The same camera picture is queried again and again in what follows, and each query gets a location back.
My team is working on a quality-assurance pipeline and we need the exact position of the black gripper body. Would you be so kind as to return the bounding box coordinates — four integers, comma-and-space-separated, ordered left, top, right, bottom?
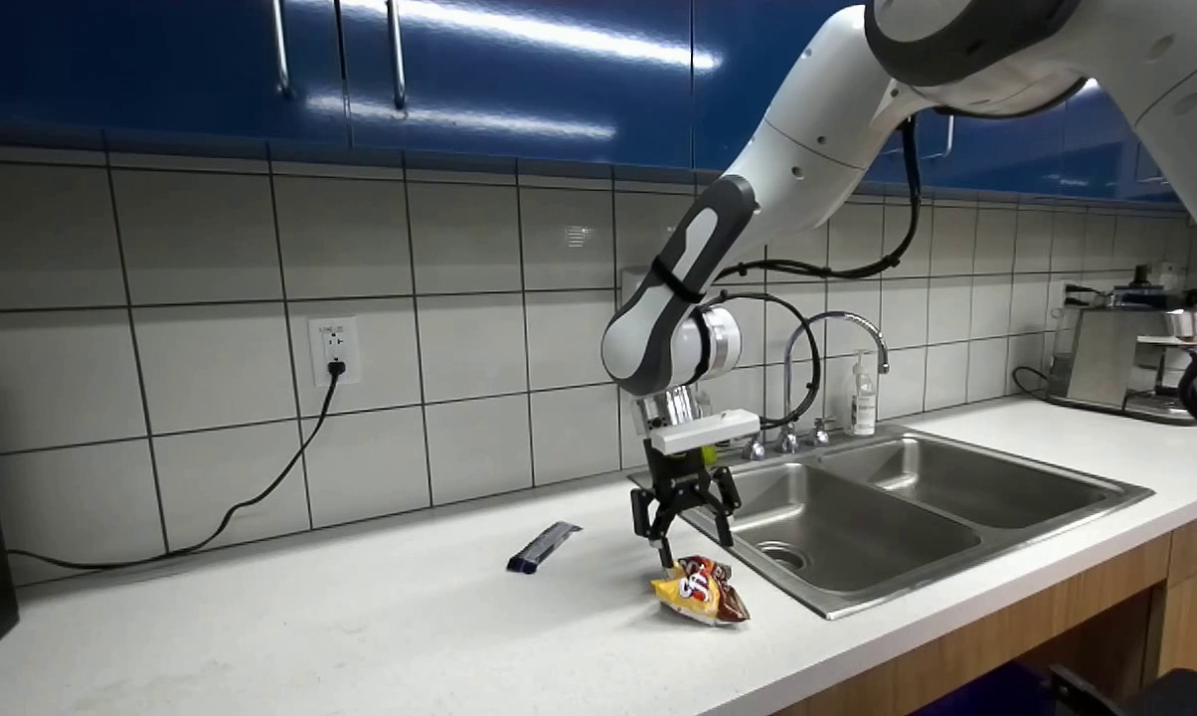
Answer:
649, 447, 732, 523

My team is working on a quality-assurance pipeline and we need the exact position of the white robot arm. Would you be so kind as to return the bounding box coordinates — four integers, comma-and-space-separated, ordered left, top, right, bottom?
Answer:
600, 0, 1197, 398

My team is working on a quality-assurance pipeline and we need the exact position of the yellow red snack bag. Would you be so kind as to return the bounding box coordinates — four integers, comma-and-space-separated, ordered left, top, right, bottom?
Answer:
653, 557, 748, 625

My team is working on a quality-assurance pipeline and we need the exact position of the chrome sink faucet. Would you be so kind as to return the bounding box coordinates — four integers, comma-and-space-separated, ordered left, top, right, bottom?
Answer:
745, 311, 891, 458

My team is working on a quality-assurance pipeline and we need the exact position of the small black flat object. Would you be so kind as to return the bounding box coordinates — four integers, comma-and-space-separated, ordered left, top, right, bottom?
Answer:
506, 523, 579, 572

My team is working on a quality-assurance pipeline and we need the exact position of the stainless steel double sink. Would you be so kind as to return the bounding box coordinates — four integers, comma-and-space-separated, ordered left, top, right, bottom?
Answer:
684, 429, 1149, 622

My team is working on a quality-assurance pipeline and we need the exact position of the white soap dispenser bottle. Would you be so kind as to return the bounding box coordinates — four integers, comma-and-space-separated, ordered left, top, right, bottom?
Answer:
852, 361, 880, 439

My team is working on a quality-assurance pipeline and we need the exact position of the blue plastic bin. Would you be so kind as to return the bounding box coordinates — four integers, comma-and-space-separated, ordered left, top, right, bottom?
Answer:
915, 663, 1075, 716

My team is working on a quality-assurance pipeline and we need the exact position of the blue upper cabinet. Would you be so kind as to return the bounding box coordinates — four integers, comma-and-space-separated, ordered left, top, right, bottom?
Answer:
0, 0, 1176, 203

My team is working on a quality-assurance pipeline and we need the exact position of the silver coffee machine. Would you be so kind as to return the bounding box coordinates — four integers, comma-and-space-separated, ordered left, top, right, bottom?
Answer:
1054, 265, 1197, 426

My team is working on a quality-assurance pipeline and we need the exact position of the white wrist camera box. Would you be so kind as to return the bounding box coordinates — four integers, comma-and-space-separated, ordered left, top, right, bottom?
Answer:
649, 410, 760, 458

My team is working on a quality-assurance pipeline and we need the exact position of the black power cord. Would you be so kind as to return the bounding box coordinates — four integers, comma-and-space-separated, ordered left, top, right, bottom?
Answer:
3, 354, 349, 577

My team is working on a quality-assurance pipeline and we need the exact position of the white wall outlet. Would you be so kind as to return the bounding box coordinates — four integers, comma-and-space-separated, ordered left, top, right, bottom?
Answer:
309, 317, 361, 386

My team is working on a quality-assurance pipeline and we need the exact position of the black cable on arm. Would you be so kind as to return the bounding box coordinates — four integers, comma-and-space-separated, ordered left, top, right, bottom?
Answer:
713, 114, 925, 429

